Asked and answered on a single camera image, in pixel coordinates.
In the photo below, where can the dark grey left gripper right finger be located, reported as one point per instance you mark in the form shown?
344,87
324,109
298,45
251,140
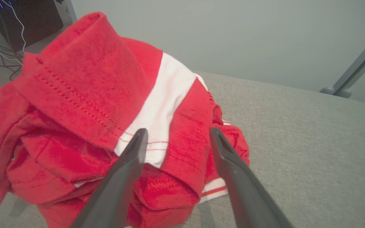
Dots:
246,196

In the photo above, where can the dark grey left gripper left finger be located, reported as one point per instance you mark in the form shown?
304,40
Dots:
116,193

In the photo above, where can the red white-sleeved Bulls jersey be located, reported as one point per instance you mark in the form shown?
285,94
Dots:
49,164

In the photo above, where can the red white-striped Bulls shorts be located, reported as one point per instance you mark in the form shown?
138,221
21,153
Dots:
87,79

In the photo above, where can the dark computer cabinet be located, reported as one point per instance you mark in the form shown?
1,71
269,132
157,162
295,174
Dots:
40,19

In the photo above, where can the grey metal partition post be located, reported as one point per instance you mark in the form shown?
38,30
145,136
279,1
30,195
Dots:
360,63
70,9

